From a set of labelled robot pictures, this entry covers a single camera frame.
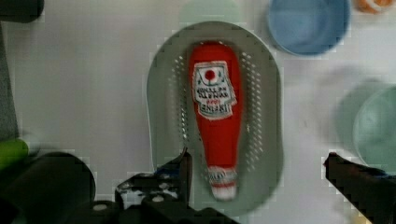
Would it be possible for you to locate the orange slice toy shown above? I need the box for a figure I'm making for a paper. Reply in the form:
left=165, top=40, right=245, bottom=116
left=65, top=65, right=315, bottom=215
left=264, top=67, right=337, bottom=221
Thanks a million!
left=355, top=0, right=395, bottom=14

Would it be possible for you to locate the green cup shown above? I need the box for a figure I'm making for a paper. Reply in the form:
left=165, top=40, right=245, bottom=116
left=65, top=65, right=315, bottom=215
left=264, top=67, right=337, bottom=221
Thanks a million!
left=334, top=79, right=396, bottom=175

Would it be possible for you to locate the red plush ketchup bottle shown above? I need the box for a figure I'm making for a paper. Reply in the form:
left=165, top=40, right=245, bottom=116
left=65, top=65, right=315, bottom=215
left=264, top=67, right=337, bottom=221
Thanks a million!
left=189, top=42, right=243, bottom=201

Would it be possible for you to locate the large black round base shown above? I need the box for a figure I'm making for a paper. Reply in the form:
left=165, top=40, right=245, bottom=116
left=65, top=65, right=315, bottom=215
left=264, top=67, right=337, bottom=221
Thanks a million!
left=1, top=152, right=95, bottom=224

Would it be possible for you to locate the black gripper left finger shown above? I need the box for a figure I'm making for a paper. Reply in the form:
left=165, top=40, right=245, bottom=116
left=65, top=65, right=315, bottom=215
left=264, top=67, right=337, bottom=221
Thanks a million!
left=115, top=147, right=192, bottom=209

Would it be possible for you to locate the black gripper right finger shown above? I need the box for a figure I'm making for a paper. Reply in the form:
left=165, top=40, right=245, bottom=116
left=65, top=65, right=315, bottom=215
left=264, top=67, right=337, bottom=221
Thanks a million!
left=323, top=152, right=396, bottom=224

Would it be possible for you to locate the green ball knob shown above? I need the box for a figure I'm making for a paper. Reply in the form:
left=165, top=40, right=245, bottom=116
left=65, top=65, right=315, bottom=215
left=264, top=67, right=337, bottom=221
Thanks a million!
left=0, top=139, right=29, bottom=170

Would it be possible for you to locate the green oval strainer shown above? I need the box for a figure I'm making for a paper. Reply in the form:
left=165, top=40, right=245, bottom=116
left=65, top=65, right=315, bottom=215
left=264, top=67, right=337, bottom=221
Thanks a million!
left=147, top=0, right=283, bottom=217

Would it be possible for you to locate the black round mount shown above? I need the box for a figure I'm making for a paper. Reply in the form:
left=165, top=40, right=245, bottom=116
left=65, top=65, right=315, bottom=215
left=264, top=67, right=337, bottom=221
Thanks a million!
left=0, top=0, right=45, bottom=23

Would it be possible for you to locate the blue bowl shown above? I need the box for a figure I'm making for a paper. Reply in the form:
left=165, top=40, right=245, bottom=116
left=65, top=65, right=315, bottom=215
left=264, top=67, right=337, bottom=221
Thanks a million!
left=267, top=0, right=351, bottom=56

